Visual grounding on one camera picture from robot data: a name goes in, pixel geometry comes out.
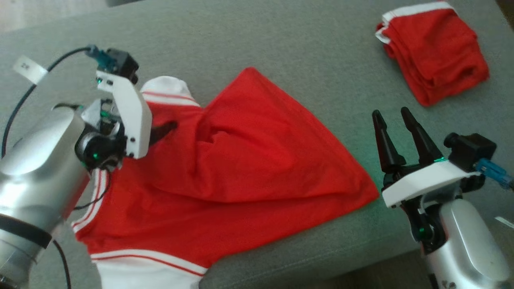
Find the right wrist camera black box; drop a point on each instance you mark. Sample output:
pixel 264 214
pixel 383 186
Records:
pixel 470 148

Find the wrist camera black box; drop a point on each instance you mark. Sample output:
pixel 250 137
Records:
pixel 122 62
pixel 470 148

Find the red basketball shorts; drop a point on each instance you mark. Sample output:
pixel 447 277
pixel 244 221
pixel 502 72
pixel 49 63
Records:
pixel 433 56

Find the red basketball jersey number 23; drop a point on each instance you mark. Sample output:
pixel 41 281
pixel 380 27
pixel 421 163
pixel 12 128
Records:
pixel 249 160

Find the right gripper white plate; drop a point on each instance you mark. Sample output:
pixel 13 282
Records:
pixel 425 180

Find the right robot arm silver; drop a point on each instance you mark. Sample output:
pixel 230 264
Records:
pixel 470 241

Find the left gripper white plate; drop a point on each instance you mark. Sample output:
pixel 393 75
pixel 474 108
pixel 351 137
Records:
pixel 134 120

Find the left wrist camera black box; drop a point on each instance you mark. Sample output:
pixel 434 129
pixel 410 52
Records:
pixel 122 62

